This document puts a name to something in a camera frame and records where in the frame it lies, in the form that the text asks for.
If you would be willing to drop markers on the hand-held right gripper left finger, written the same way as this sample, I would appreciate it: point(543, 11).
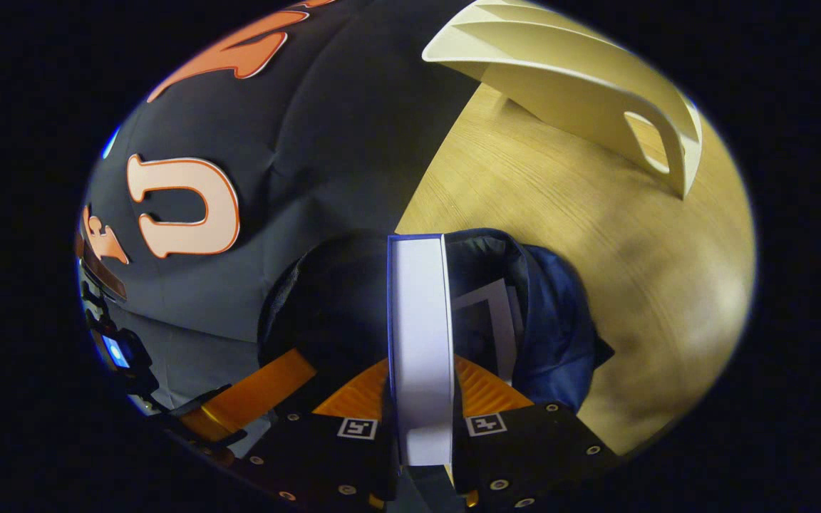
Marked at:
point(325, 456)

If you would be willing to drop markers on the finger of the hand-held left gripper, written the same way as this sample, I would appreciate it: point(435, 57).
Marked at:
point(254, 395)

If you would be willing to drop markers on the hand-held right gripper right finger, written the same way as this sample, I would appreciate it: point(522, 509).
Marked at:
point(524, 456)

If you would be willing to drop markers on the blue schoolbag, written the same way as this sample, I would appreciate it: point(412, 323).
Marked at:
point(560, 335)

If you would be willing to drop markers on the white book with striped spine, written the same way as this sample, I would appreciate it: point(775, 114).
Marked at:
point(496, 328)

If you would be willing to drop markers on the dark blue cover book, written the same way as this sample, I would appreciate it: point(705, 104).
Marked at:
point(421, 342)

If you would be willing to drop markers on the white plastic bookshelf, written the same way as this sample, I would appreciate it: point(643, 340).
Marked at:
point(567, 78)

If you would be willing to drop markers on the black backdrop cloth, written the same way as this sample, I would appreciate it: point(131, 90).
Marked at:
point(339, 128)

